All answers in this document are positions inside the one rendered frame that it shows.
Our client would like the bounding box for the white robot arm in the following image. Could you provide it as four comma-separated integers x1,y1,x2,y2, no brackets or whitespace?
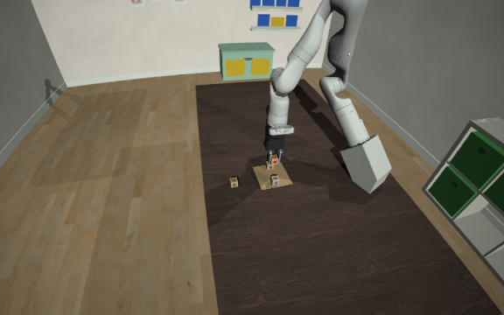
269,0,370,147

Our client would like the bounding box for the tan flat mat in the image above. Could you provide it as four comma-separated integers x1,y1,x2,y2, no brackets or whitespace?
253,162,292,190

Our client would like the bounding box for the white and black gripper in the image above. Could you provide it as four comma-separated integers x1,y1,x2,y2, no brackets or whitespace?
264,112,294,165

